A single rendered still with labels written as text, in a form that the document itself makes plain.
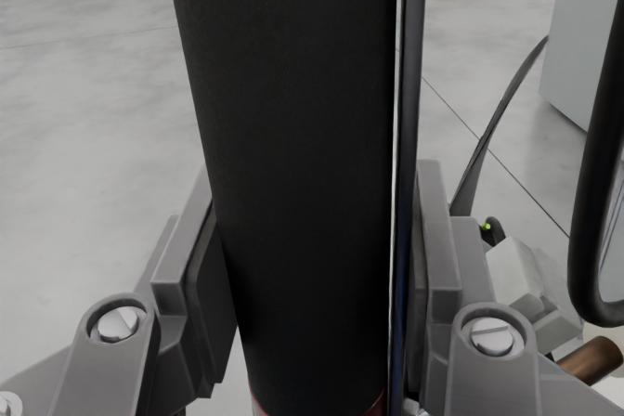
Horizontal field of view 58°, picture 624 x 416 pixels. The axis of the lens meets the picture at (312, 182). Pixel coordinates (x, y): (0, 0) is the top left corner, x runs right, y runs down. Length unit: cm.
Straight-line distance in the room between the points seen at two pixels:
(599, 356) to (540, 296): 36
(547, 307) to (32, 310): 212
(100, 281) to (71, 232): 40
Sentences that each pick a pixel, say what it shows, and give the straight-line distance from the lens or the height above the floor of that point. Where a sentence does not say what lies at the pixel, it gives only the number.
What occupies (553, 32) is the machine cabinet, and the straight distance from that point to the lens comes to 341.
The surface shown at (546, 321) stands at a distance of 62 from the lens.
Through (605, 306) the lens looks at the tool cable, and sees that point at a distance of 23.
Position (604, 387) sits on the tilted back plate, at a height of 111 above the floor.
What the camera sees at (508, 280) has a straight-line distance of 62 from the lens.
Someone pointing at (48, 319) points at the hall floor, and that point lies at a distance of 241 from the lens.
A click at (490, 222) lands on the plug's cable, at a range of 73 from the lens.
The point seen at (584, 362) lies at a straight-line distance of 25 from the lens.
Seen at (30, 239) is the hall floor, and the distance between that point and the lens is 286.
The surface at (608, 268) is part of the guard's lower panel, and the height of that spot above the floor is 37.
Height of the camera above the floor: 158
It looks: 35 degrees down
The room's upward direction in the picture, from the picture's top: 4 degrees counter-clockwise
